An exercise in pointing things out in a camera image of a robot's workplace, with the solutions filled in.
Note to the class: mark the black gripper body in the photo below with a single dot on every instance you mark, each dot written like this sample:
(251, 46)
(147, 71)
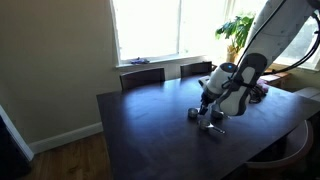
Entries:
(206, 99)

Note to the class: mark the third-cup steel measuring cup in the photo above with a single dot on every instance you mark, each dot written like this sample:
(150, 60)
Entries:
(192, 113)

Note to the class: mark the quarter-cup steel measuring cup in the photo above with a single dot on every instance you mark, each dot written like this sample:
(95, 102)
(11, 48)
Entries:
(205, 126)

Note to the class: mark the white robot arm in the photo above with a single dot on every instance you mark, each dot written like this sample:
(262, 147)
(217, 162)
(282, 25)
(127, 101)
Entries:
(280, 30)

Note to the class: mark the dark wooden dining chair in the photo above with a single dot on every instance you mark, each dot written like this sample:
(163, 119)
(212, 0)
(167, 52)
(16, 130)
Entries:
(143, 78)
(196, 69)

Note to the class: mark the tan plant pot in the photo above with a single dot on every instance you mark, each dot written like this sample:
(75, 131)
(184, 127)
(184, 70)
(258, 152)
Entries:
(230, 54)

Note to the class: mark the pink cloth item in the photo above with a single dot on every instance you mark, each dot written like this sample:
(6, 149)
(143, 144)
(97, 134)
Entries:
(265, 87)

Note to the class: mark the blue cloth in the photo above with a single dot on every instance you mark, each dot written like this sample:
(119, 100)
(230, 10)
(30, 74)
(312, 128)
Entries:
(140, 61)

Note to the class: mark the wooden window bench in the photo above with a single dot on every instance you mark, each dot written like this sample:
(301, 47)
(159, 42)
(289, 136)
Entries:
(280, 76)

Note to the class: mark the green leafy houseplant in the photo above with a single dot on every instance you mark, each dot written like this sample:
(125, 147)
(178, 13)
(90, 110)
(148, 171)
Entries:
(236, 28)

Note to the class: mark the white cabinet top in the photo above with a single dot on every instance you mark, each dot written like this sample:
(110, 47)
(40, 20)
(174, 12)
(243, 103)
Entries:
(308, 93)

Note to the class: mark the curved brown wooden chair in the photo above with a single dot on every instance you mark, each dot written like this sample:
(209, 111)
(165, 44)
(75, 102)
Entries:
(301, 151)

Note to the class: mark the white baseboard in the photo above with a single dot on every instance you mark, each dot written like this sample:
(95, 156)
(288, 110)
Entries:
(66, 137)

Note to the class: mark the black furniture piece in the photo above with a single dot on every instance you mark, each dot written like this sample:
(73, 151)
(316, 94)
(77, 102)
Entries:
(10, 160)

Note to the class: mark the white side wall trim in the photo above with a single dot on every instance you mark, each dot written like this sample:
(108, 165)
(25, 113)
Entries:
(16, 135)

